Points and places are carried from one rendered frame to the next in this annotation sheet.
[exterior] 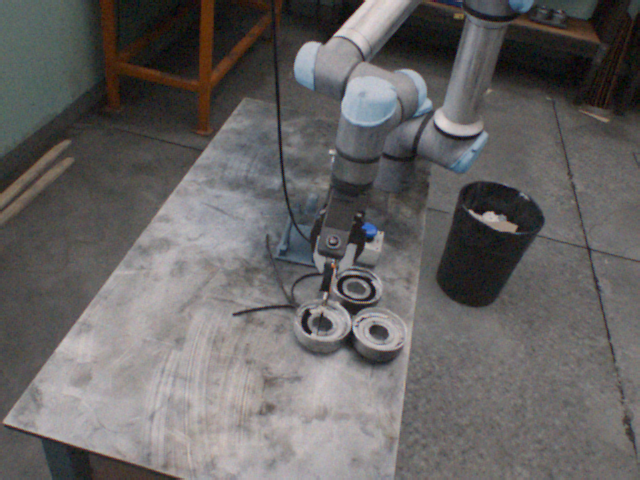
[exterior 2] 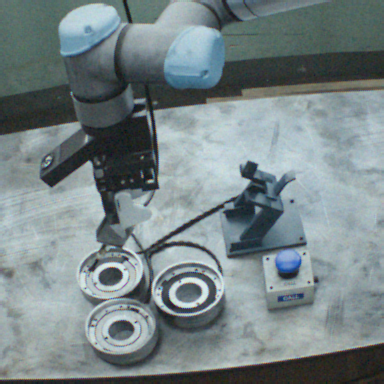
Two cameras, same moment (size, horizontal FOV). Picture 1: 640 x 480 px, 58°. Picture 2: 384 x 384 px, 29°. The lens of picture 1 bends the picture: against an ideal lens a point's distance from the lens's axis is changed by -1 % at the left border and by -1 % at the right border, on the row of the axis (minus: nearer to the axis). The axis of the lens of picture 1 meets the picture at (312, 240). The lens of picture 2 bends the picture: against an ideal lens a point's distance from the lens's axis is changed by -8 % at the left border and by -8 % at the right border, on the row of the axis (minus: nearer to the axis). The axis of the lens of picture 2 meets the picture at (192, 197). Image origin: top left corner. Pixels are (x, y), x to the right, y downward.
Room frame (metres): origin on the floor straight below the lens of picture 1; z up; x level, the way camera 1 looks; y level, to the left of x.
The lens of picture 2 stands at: (0.86, -0.82, 1.72)
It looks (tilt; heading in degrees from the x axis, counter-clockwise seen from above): 44 degrees down; 88
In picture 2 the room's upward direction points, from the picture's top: 10 degrees counter-clockwise
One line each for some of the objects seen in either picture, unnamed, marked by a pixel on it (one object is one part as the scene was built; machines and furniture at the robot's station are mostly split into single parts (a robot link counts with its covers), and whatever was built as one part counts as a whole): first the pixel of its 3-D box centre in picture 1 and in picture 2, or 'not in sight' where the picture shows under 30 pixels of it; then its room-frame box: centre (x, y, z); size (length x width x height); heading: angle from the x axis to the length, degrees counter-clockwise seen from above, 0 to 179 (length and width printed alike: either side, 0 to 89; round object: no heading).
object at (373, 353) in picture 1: (377, 335); (122, 333); (0.75, -0.16, 0.82); 0.10 x 0.10 x 0.04
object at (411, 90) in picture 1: (386, 95); (176, 47); (0.89, -0.07, 1.23); 0.11 x 0.11 x 0.08; 63
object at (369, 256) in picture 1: (365, 243); (292, 279); (1.01, -0.12, 0.82); 0.08 x 0.07 x 0.05; 174
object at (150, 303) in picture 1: (288, 240); (271, 215); (1.01, 0.05, 0.79); 1.20 x 0.60 x 0.02; 174
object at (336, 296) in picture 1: (355, 291); (189, 296); (0.85, -0.11, 0.82); 0.10 x 0.10 x 0.04
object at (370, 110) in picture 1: (366, 118); (95, 50); (0.80, -0.04, 1.23); 0.09 x 0.08 x 0.11; 153
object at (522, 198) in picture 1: (483, 247); not in sight; (1.89, -0.69, 0.21); 0.34 x 0.34 x 0.43
